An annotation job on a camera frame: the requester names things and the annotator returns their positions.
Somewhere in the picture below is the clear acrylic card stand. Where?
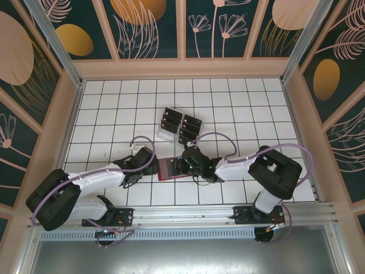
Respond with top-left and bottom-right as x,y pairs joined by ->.
155,107 -> 206,148

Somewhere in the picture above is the grey metal sheet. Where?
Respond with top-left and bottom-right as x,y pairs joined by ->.
19,225 -> 351,274

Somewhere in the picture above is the slotted grey cable duct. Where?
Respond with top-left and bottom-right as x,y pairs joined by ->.
39,228 -> 255,241

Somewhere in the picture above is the aluminium frame post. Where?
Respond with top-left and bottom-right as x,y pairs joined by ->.
24,0 -> 86,88
281,0 -> 331,83

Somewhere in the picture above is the purple cable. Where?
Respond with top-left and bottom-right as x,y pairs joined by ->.
30,135 -> 158,249
189,132 -> 313,246

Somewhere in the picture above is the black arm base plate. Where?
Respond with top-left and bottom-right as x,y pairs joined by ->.
82,208 -> 135,228
233,205 -> 286,225

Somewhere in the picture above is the red card holder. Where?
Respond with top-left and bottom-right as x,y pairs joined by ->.
157,156 -> 198,182

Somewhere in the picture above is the aluminium mounting rail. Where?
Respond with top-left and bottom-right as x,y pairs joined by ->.
27,202 -> 342,229

